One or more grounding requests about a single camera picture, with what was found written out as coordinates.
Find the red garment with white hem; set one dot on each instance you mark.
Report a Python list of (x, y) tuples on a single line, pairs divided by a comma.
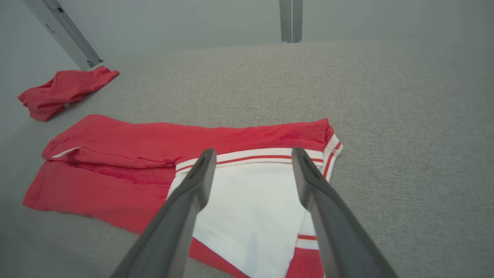
[(65, 90)]

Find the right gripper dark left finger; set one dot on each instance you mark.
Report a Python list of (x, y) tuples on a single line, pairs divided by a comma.
[(177, 224)]

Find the red jersey shirt white sleeves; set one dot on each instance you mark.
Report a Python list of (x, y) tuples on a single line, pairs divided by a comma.
[(115, 185)]

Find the grey double partition post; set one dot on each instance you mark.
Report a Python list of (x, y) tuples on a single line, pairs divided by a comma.
[(291, 19)]

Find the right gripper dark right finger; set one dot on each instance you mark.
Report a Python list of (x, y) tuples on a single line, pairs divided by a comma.
[(335, 231)]

